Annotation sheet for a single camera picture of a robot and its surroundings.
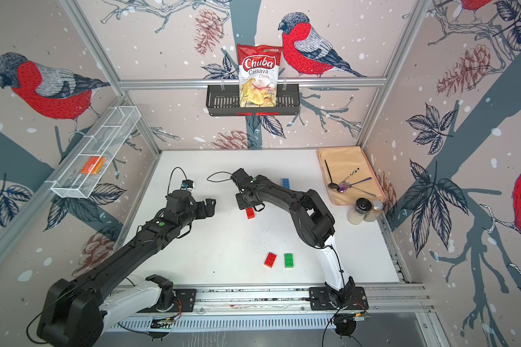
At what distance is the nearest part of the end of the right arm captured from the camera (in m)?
0.70

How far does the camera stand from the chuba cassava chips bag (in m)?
0.86

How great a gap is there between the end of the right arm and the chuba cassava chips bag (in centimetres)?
32
